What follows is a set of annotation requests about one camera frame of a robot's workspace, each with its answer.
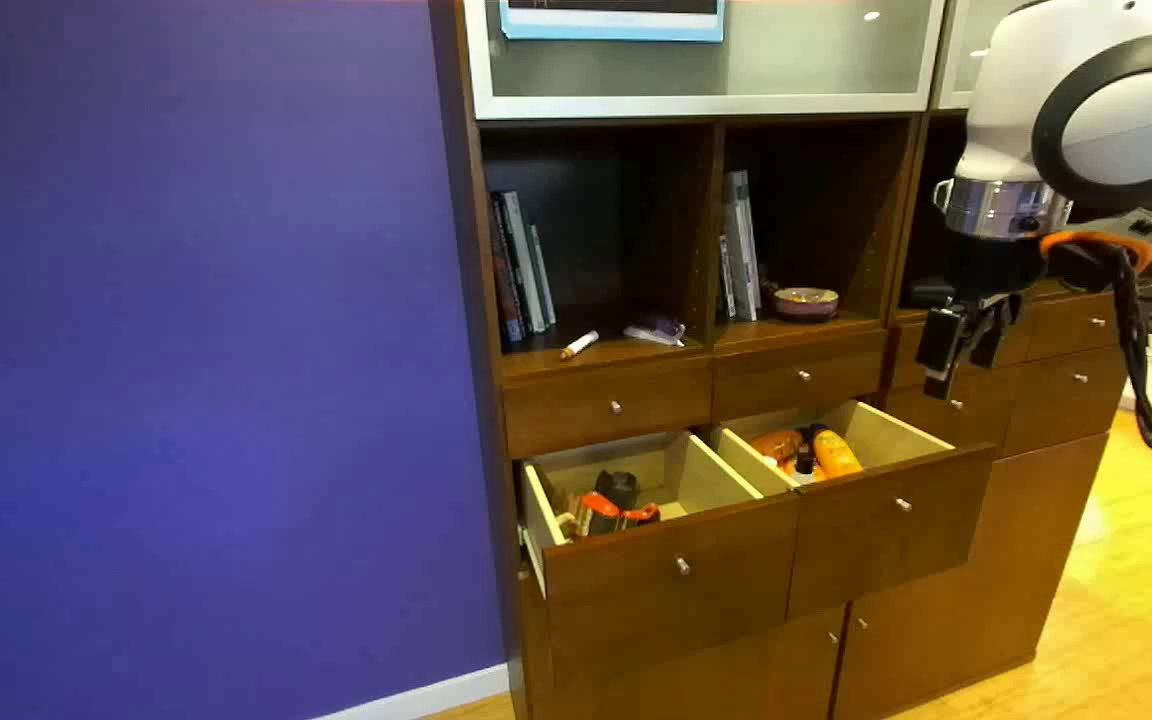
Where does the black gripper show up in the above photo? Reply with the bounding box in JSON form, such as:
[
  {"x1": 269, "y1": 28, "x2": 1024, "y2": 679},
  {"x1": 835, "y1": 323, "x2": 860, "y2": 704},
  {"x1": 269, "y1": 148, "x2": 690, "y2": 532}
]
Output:
[{"x1": 916, "y1": 232, "x2": 1049, "y2": 377}]

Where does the closed wooden drawer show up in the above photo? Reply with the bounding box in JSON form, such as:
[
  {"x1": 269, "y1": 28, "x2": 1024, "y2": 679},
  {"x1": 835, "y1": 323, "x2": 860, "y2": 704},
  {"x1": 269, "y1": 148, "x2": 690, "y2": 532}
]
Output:
[
  {"x1": 885, "y1": 377, "x2": 1024, "y2": 452},
  {"x1": 1021, "y1": 289, "x2": 1125, "y2": 360},
  {"x1": 500, "y1": 352, "x2": 717, "y2": 461},
  {"x1": 890, "y1": 306, "x2": 1041, "y2": 396},
  {"x1": 712, "y1": 327, "x2": 890, "y2": 424},
  {"x1": 1004, "y1": 340, "x2": 1127, "y2": 455}
]

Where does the open drawer holding bottles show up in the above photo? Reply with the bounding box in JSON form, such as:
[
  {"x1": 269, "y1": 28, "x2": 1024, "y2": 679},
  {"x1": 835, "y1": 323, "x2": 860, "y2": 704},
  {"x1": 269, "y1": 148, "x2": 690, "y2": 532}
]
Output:
[{"x1": 708, "y1": 396, "x2": 1000, "y2": 614}]

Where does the open drawer holding tools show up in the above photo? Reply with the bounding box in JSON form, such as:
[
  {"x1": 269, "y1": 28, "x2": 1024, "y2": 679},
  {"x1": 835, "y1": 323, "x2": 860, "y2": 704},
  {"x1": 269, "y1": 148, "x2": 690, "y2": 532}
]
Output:
[{"x1": 518, "y1": 427, "x2": 803, "y2": 672}]

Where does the black zip case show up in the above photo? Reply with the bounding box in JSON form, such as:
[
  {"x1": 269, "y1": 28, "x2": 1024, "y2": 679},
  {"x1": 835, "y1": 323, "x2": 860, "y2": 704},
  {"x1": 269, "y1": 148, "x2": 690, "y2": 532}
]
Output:
[{"x1": 903, "y1": 274, "x2": 961, "y2": 311}]

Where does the small brown bowl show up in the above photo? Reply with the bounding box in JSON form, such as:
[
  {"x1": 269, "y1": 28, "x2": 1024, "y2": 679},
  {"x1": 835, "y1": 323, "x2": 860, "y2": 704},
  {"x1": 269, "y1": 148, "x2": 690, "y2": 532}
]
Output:
[{"x1": 772, "y1": 282, "x2": 843, "y2": 323}]

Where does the round orange brown item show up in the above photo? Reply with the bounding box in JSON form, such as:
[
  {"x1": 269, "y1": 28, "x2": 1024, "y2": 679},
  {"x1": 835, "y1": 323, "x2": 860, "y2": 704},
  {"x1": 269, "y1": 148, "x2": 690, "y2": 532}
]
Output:
[{"x1": 750, "y1": 427, "x2": 809, "y2": 469}]

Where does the short thin book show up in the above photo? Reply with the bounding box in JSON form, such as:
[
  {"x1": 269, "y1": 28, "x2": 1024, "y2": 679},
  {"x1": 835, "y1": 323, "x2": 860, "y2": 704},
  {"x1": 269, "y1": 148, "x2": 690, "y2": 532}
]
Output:
[{"x1": 717, "y1": 232, "x2": 742, "y2": 319}]

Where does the wooden cabinet door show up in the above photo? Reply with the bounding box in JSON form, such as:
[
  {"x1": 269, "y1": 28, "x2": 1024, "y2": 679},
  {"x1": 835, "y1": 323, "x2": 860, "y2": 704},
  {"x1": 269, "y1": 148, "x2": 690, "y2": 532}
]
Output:
[
  {"x1": 828, "y1": 432, "x2": 1114, "y2": 720},
  {"x1": 518, "y1": 603, "x2": 851, "y2": 720}
]

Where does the narrow frosted glass door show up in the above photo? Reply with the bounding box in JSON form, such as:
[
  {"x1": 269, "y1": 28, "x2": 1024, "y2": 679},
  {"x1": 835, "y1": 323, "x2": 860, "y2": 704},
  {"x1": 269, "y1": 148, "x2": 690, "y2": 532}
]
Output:
[{"x1": 932, "y1": 0, "x2": 1014, "y2": 111}]

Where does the dark wooden cabinet unit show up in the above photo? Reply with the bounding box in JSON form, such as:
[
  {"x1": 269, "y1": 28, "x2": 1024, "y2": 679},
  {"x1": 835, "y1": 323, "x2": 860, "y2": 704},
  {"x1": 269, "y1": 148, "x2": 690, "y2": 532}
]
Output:
[{"x1": 448, "y1": 0, "x2": 1132, "y2": 720}]

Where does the purple and white object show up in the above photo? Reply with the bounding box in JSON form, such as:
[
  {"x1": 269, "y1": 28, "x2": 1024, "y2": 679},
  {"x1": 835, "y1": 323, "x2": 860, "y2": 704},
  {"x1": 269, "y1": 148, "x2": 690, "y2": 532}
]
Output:
[{"x1": 620, "y1": 315, "x2": 693, "y2": 352}]

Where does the wide frosted glass door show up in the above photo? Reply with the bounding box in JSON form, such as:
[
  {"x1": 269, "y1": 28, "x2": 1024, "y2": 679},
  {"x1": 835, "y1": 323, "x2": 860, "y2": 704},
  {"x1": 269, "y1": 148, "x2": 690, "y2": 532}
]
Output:
[{"x1": 462, "y1": 0, "x2": 950, "y2": 123}]

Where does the small black object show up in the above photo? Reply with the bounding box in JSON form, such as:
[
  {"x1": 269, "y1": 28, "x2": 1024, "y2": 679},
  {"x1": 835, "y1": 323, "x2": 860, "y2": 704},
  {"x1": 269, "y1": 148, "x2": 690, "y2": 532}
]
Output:
[{"x1": 594, "y1": 469, "x2": 643, "y2": 510}]

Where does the orange and black tool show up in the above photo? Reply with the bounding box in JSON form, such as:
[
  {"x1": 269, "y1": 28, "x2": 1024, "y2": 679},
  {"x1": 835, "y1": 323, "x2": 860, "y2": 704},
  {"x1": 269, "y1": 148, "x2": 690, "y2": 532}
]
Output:
[{"x1": 571, "y1": 486, "x2": 669, "y2": 538}]

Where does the thin grey book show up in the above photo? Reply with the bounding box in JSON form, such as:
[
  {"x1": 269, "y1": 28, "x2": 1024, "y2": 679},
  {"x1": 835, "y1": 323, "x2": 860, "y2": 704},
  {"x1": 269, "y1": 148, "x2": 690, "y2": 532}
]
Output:
[{"x1": 529, "y1": 221, "x2": 566, "y2": 330}]

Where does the dark leaning book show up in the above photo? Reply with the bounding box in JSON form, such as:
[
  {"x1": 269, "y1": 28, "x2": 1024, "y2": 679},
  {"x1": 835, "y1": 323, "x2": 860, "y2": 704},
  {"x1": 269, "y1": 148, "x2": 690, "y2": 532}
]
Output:
[{"x1": 488, "y1": 190, "x2": 529, "y2": 352}]

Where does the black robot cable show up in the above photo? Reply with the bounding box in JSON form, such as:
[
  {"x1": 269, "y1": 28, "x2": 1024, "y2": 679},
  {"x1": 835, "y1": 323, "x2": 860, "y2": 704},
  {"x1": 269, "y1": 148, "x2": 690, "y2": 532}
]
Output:
[{"x1": 1036, "y1": 214, "x2": 1152, "y2": 510}]

